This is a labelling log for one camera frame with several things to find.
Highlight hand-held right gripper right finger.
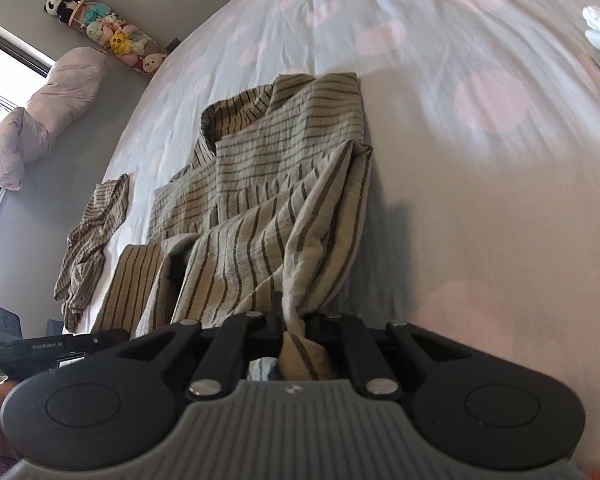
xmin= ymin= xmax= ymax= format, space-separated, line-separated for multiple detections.
xmin=305 ymin=312 xmax=478 ymax=401

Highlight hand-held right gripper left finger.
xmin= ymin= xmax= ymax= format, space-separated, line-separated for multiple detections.
xmin=111 ymin=291 xmax=286 ymax=402

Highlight beige striped pants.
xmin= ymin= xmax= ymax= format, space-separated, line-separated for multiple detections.
xmin=54 ymin=173 xmax=131 ymax=332

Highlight beige striped shirt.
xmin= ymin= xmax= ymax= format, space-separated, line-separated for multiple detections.
xmin=91 ymin=72 xmax=373 ymax=381

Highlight person's red fleece clothing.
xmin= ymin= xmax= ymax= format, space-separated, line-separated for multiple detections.
xmin=0 ymin=380 xmax=20 ymax=428

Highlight bed with pink dotted sheet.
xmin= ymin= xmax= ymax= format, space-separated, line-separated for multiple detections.
xmin=55 ymin=0 xmax=600 ymax=461

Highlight pink bundled quilt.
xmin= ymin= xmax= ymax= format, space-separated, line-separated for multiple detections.
xmin=0 ymin=46 xmax=108 ymax=191

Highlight window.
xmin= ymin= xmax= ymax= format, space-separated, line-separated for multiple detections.
xmin=0 ymin=12 xmax=56 ymax=241

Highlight column of plush toys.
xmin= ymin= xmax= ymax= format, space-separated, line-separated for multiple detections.
xmin=67 ymin=2 xmax=167 ymax=78

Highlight panda plush toy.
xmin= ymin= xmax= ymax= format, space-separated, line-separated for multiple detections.
xmin=44 ymin=0 xmax=89 ymax=24

